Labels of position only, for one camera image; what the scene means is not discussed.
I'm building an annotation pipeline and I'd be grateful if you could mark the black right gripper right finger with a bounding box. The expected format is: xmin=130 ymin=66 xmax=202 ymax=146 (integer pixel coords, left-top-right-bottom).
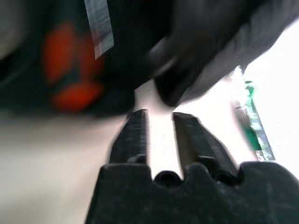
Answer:
xmin=172 ymin=112 xmax=240 ymax=173

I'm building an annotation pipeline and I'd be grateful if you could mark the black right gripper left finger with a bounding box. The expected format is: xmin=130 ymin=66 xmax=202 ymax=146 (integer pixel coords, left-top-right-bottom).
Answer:
xmin=107 ymin=108 xmax=150 ymax=165

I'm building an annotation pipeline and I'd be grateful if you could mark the black plastic tool case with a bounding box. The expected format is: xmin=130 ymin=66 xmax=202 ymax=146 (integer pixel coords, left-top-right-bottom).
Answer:
xmin=0 ymin=0 xmax=299 ymax=117

